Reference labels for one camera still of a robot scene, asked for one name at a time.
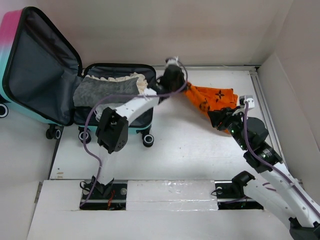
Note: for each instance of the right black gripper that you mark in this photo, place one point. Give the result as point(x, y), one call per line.
point(224, 115)

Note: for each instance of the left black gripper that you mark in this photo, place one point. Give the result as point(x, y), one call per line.
point(182, 82)

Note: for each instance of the orange patterned towel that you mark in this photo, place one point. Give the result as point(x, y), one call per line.
point(207, 99)

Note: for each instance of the grey cream fleece blanket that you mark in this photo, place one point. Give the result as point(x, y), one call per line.
point(92, 89)

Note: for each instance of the teal pink suitcase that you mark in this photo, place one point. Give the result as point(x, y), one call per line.
point(40, 71)

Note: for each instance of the white drawstring bag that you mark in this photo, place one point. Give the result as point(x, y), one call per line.
point(100, 108)

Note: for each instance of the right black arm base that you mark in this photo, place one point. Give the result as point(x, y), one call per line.
point(230, 193)

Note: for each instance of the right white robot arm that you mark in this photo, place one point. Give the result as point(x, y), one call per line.
point(288, 201)

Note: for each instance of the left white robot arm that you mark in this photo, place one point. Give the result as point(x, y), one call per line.
point(113, 129)

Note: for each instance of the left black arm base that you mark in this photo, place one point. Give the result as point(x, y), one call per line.
point(114, 200)

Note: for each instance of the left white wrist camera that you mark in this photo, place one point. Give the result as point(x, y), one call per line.
point(172, 61)

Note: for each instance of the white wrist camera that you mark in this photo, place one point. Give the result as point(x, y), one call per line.
point(172, 61)
point(247, 101)

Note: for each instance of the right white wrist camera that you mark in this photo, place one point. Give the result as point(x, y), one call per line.
point(247, 101)

